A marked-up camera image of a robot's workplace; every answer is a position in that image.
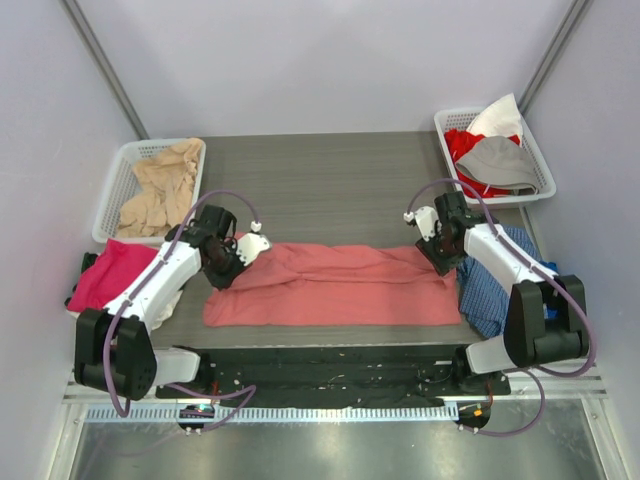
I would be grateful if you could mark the white slotted cable duct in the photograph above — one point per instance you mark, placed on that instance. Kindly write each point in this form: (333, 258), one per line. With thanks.
(160, 413)

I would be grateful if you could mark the cream white garment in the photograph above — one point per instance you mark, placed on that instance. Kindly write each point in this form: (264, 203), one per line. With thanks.
(167, 310)

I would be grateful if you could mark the magenta t shirt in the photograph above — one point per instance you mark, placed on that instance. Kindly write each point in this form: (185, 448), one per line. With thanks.
(110, 275)

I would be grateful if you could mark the beige t shirt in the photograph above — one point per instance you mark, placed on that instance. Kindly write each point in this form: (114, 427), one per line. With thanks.
(167, 182)

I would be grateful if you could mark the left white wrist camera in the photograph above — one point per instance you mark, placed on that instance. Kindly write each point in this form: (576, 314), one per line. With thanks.
(252, 244)

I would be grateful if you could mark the left corner aluminium post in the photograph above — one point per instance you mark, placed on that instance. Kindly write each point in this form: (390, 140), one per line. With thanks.
(100, 59)

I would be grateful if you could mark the right corner aluminium post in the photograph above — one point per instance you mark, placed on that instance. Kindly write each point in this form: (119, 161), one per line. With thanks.
(559, 41)

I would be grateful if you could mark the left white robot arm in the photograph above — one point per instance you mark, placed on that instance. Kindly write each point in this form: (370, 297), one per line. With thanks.
(113, 348)

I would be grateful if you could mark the red garment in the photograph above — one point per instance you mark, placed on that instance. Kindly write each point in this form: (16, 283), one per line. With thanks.
(460, 142)

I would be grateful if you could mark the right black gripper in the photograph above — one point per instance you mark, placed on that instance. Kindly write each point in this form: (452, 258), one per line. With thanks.
(439, 259)

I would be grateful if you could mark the right white plastic basket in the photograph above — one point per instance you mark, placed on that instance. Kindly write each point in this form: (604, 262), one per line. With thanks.
(460, 118)

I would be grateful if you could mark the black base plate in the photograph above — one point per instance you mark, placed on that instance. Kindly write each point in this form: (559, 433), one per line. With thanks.
(383, 376)

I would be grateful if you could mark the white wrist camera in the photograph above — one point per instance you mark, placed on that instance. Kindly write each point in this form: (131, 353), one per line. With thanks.
(425, 219)
(252, 244)

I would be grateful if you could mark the bright blue garment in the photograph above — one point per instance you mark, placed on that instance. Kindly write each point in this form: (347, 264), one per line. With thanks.
(550, 267)

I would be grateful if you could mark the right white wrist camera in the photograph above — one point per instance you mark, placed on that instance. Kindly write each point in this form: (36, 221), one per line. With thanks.
(425, 219)

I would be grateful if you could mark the salmon pink t shirt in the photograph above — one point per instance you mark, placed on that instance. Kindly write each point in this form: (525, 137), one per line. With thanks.
(314, 285)

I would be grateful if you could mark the blue checkered shirt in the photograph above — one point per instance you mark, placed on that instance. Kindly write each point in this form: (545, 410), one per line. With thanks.
(485, 300)

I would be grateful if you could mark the white plastic basket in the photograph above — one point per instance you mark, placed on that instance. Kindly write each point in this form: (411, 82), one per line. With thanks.
(122, 185)
(460, 118)

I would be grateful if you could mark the left white plastic basket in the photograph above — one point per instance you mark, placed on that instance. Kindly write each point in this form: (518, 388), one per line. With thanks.
(122, 185)

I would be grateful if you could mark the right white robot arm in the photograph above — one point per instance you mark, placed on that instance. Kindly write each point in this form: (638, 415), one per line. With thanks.
(528, 339)

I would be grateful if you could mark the corner aluminium post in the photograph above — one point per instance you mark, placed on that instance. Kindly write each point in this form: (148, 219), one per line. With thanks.
(559, 41)
(100, 59)

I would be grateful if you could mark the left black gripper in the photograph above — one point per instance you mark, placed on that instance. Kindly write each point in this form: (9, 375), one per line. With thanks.
(223, 273)

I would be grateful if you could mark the aluminium frame rail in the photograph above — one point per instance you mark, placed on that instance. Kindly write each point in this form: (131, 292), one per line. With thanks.
(522, 385)

